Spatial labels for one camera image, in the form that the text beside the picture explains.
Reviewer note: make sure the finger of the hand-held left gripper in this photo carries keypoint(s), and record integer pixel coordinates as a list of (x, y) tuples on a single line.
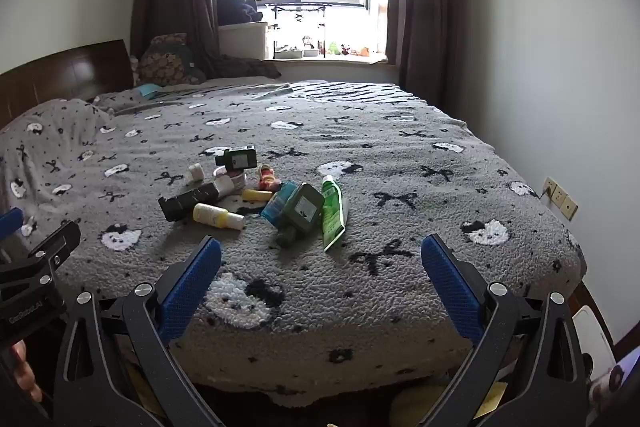
[(10, 222), (57, 244)]

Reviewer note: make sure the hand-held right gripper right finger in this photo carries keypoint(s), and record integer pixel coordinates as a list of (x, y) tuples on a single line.
[(450, 287)]

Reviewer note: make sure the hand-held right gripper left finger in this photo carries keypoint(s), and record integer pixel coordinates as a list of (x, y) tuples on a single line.
[(192, 287)]

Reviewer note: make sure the yellow bottle with white cap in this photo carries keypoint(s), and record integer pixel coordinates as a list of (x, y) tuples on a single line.
[(210, 213)]

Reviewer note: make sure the white jar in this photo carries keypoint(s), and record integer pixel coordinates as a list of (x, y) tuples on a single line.
[(231, 183)]

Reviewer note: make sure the small yellow tube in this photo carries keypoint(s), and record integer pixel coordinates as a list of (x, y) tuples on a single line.
[(256, 195)]

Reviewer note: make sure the small white bottle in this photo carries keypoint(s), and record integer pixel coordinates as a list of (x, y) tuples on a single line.
[(195, 173)]

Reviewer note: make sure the blue tube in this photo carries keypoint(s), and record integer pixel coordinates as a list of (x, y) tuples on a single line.
[(276, 206)]

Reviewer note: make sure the small dark green bottle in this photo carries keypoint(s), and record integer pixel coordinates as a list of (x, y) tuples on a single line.
[(239, 158)]

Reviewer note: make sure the green tube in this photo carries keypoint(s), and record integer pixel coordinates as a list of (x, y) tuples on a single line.
[(332, 212)]

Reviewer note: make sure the person's left hand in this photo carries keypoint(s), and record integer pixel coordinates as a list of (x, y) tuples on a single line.
[(25, 374)]

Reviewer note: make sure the grey printed blanket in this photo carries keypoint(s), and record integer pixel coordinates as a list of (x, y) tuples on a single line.
[(400, 167)]

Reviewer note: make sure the wooden headboard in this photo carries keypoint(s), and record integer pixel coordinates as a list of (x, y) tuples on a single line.
[(65, 72)]

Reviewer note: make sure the teal cloth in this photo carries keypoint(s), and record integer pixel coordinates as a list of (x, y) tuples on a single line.
[(147, 91)]

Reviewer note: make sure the dark patterned pillow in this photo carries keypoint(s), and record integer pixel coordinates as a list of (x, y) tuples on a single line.
[(165, 64)]

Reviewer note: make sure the white storage box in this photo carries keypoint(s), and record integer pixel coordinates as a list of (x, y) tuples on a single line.
[(245, 39)]

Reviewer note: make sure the row of small toys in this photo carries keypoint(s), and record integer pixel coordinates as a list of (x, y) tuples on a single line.
[(345, 49)]

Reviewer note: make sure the pile of dark clothes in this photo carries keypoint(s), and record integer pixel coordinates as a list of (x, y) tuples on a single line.
[(239, 9)]

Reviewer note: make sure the white wall socket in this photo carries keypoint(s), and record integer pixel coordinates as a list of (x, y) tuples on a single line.
[(551, 188), (568, 206)]

